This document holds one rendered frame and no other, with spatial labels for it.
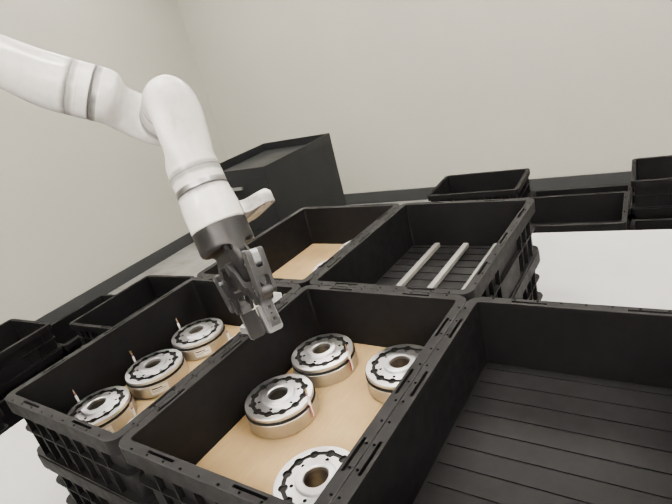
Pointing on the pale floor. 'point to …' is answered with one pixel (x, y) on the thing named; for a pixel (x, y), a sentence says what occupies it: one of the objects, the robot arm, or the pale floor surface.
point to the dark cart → (287, 176)
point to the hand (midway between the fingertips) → (262, 323)
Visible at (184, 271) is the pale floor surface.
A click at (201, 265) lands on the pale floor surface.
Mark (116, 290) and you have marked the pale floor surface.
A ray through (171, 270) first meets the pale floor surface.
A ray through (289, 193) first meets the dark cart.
